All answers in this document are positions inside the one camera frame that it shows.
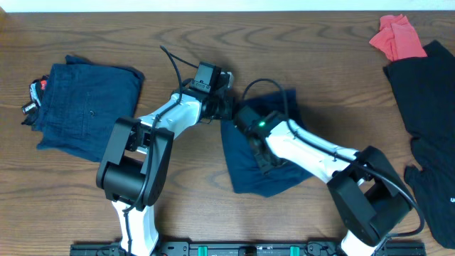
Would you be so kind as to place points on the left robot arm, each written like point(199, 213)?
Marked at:
point(134, 166)

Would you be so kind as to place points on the black polo shirt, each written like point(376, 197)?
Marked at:
point(424, 92)

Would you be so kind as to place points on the black garment with printed label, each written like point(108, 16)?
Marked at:
point(36, 92)

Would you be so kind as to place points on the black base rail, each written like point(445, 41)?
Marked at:
point(232, 249)

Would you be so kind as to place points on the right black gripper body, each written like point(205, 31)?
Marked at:
point(267, 162)

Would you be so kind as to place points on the navy blue shorts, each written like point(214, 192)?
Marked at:
point(244, 171)
point(81, 102)

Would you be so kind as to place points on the red cloth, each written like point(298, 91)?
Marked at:
point(397, 39)

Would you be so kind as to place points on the folded navy blue shorts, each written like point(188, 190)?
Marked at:
point(81, 102)

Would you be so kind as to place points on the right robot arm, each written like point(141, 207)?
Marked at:
point(369, 195)

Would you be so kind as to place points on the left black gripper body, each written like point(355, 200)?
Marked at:
point(220, 109)

